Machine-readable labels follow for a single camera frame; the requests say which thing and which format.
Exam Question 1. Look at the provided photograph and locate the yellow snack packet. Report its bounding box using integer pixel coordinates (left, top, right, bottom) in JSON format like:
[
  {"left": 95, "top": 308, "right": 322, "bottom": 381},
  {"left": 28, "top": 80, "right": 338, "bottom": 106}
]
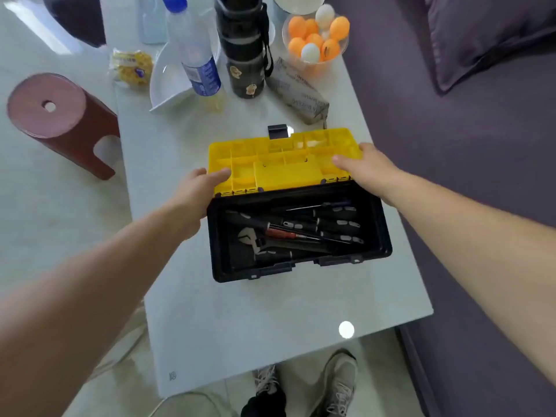
[{"left": 108, "top": 47, "right": 155, "bottom": 89}]

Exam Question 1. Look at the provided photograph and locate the purple pillow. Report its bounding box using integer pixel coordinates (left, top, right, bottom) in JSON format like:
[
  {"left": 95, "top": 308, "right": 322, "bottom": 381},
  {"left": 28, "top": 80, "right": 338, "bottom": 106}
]
[{"left": 424, "top": 0, "right": 556, "bottom": 94}]

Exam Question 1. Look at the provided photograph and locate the red plastic stool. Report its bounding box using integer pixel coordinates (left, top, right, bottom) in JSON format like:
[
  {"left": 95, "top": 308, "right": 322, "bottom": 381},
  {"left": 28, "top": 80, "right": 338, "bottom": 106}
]
[{"left": 6, "top": 72, "right": 121, "bottom": 181}]

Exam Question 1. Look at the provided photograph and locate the person's left shoe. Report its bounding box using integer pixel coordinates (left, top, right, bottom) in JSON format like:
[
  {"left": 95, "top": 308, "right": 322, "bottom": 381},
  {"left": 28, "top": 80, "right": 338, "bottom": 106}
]
[{"left": 253, "top": 364, "right": 281, "bottom": 398}]

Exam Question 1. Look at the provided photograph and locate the grey tissue packet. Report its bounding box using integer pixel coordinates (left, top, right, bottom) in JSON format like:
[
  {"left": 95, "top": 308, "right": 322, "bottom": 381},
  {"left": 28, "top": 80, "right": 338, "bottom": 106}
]
[{"left": 264, "top": 56, "right": 331, "bottom": 126}]

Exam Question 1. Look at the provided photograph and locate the white plate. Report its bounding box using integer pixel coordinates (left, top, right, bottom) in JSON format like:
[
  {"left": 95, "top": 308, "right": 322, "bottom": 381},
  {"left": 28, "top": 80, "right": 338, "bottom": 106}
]
[{"left": 149, "top": 25, "right": 223, "bottom": 112}]

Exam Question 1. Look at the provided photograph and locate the black flask with strap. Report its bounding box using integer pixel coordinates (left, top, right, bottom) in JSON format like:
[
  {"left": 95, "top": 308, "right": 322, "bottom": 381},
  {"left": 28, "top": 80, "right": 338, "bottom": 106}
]
[{"left": 214, "top": 0, "right": 275, "bottom": 100}]

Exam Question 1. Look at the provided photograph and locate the clear water bottle blue label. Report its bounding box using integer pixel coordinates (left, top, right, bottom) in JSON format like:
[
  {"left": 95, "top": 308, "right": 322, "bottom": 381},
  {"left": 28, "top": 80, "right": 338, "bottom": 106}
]
[{"left": 161, "top": 0, "right": 224, "bottom": 98}]

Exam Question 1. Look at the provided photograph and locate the clear glass bowl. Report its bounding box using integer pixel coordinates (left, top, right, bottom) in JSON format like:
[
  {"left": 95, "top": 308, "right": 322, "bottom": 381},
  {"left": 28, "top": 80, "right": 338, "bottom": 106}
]
[{"left": 281, "top": 12, "right": 351, "bottom": 76}]

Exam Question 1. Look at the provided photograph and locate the red handled screwdriver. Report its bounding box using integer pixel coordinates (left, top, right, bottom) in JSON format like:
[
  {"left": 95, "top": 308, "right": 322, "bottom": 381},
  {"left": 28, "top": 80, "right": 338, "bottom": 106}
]
[{"left": 265, "top": 228, "right": 350, "bottom": 244}]

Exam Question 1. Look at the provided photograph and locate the pile of ping-pong balls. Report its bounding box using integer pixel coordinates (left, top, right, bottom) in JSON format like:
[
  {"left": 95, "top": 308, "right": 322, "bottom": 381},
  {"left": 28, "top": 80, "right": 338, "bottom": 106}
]
[{"left": 287, "top": 3, "right": 351, "bottom": 65}]

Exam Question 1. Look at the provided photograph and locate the white bowl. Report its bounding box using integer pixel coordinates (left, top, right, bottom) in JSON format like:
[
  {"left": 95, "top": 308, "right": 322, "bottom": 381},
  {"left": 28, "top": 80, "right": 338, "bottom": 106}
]
[{"left": 270, "top": 0, "right": 327, "bottom": 16}]

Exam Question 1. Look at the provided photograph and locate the person's black trouser leg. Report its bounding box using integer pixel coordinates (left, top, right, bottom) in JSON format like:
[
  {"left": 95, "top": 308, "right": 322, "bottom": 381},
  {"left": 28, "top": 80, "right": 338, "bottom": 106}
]
[{"left": 239, "top": 385, "right": 288, "bottom": 417}]

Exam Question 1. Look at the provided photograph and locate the person's left forearm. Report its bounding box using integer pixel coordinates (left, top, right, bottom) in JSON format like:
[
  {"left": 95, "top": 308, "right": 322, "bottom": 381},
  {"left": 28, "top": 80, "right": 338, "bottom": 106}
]
[{"left": 0, "top": 200, "right": 200, "bottom": 417}]

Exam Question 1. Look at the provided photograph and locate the person's right shoe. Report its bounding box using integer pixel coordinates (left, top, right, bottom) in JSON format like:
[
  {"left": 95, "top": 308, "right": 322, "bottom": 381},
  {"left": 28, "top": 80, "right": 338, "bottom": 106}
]
[{"left": 310, "top": 347, "right": 360, "bottom": 417}]

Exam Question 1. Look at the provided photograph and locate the person's right hand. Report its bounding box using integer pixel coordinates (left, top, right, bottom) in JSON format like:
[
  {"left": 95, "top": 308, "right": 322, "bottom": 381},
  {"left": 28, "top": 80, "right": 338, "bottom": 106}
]
[{"left": 331, "top": 142, "right": 405, "bottom": 208}]

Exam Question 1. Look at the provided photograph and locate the person's right forearm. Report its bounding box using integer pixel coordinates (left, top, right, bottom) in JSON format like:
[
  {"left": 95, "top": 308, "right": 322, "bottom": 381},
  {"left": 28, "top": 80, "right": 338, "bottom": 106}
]
[{"left": 385, "top": 171, "right": 556, "bottom": 387}]

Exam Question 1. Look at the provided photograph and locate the adjustable wrench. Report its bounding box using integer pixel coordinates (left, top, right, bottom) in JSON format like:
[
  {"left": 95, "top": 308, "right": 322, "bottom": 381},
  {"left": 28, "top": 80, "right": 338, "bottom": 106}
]
[{"left": 237, "top": 227, "right": 332, "bottom": 258}]

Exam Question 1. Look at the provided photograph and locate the person's left hand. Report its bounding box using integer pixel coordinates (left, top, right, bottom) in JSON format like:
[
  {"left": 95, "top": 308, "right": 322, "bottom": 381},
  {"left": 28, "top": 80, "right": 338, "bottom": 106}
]
[{"left": 170, "top": 167, "right": 232, "bottom": 240}]

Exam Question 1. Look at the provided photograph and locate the yellow and black toolbox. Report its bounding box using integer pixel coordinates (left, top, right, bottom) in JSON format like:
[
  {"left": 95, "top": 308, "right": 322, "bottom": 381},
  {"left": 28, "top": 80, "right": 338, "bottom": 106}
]
[{"left": 206, "top": 123, "right": 393, "bottom": 284}]

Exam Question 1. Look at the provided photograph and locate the black grey screwdriver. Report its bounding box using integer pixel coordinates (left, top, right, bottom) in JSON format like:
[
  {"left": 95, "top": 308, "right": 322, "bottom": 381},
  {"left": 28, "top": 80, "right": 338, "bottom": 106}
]
[{"left": 284, "top": 201, "right": 359, "bottom": 216}]

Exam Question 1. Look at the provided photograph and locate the clear drinking glass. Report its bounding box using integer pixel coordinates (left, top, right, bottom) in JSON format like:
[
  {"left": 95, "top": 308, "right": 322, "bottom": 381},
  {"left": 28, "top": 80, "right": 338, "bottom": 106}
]
[{"left": 137, "top": 0, "right": 169, "bottom": 45}]

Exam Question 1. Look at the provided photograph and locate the purple sofa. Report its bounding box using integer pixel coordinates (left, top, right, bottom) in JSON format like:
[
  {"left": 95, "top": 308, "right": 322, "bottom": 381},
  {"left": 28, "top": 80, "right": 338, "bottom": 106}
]
[{"left": 324, "top": 0, "right": 556, "bottom": 417}]

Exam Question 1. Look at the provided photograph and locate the person's shoe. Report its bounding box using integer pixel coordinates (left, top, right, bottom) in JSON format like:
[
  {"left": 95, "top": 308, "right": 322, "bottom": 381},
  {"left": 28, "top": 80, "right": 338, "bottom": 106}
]
[
  {"left": 310, "top": 347, "right": 360, "bottom": 417},
  {"left": 253, "top": 364, "right": 281, "bottom": 398}
]

